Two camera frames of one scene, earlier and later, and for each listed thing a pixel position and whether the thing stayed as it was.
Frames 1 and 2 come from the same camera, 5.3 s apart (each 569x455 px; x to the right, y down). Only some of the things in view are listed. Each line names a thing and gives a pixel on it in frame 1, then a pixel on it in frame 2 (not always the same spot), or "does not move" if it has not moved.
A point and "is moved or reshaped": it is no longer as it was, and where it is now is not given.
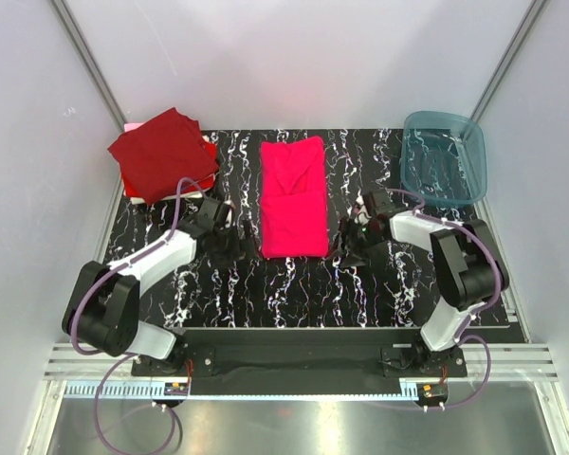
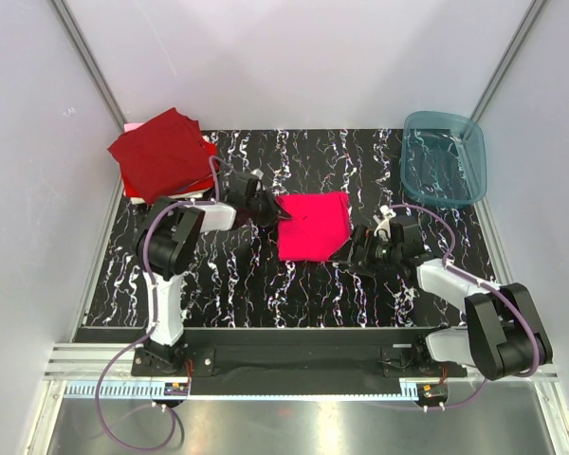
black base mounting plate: [310, 361] does not move
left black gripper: [235, 255] to [274, 209]
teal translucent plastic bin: [443, 158] does not move
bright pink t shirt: [293, 198] is moved or reshaped
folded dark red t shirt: [161, 152] does not move
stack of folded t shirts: [156, 154] does not move
